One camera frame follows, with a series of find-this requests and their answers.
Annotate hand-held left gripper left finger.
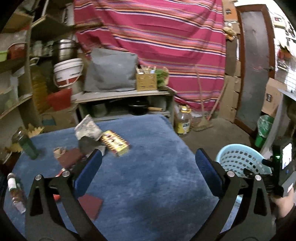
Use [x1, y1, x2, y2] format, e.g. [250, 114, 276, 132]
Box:
[25, 149, 103, 241]

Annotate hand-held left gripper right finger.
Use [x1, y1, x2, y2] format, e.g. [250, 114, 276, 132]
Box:
[195, 148, 273, 241]

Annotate light blue plastic basket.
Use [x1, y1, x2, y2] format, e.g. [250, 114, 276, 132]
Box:
[216, 144, 273, 181]

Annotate dark red cloth piece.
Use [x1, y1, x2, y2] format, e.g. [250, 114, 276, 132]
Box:
[58, 148, 86, 169]

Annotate black foil pouch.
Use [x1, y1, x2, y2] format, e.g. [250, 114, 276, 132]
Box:
[78, 137, 107, 156]

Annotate dark red card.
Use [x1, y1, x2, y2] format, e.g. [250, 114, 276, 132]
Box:
[77, 193, 103, 220]

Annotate brown paper scrap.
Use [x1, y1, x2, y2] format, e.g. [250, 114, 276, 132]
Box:
[53, 147, 67, 158]

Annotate grey plastic bag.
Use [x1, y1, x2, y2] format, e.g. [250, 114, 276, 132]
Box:
[74, 114, 102, 141]

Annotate person's right forearm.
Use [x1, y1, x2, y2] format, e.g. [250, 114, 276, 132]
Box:
[275, 213, 296, 235]

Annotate person's right hand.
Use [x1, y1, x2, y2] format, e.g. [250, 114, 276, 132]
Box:
[272, 195, 296, 219]

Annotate yellow patterned box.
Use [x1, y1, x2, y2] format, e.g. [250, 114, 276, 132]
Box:
[100, 130, 130, 157]

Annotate straw broom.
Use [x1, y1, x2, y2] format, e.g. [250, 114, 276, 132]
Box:
[193, 65, 214, 132]

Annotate yellow label oil bottle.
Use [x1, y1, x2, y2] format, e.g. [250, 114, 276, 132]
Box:
[174, 105, 193, 135]

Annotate blue fleece blanket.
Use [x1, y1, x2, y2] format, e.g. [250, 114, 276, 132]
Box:
[3, 115, 241, 241]

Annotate plain cardboard box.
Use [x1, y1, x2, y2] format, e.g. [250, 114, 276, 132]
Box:
[44, 105, 79, 130]

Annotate grey metal pot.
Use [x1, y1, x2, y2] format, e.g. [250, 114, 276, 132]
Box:
[92, 103, 107, 117]

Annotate printed brown cardboard box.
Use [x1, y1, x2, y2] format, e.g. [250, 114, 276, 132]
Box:
[261, 77, 288, 117]

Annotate green glass bottle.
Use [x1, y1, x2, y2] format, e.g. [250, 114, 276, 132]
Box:
[12, 130, 37, 160]

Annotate yellow egg tray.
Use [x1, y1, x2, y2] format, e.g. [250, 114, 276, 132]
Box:
[5, 124, 45, 153]

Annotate white label spice jar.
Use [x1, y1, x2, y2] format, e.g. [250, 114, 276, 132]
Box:
[7, 173, 26, 214]

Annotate red woven basket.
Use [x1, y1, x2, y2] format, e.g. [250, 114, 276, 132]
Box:
[47, 89, 73, 111]

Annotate black pan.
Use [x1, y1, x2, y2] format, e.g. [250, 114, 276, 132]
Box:
[128, 101, 162, 115]

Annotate low wooden cabinet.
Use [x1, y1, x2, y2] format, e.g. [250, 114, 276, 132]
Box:
[74, 89, 178, 128]

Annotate wooden framed door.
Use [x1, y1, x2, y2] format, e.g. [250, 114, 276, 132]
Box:
[235, 4, 277, 137]

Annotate large yellow oil jug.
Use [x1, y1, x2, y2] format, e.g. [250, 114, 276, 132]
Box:
[30, 58, 50, 114]

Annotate white plastic bucket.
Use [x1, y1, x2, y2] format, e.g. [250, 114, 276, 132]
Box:
[53, 58, 84, 88]

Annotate grey fabric bag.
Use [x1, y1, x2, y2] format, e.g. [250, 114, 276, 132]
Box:
[84, 48, 139, 92]

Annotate wooden utensil holder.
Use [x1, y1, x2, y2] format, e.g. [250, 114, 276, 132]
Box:
[135, 65, 158, 91]

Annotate green leafy vegetable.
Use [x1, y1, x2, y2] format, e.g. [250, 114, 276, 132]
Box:
[155, 67, 170, 87]

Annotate large steel pot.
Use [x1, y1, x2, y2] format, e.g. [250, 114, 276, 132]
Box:
[53, 39, 78, 63]

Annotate light wooden shelf unit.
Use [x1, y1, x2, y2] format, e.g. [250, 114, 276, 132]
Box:
[0, 13, 34, 121]

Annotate white plastic jar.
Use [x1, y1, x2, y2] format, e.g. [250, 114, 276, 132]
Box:
[31, 41, 43, 57]

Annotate yellow cloth bundle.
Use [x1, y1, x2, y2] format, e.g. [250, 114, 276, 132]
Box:
[223, 26, 238, 40]

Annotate small red plastic basket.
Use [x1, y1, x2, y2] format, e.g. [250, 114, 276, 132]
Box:
[7, 44, 26, 59]

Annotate dark wooden shelf unit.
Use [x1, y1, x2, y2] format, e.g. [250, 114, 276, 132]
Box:
[30, 14, 77, 43]

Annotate red striped cloth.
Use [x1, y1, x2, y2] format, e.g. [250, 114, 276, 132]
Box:
[74, 0, 228, 112]

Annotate stacked cardboard boxes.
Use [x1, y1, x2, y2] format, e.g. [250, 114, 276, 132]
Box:
[222, 0, 241, 22]

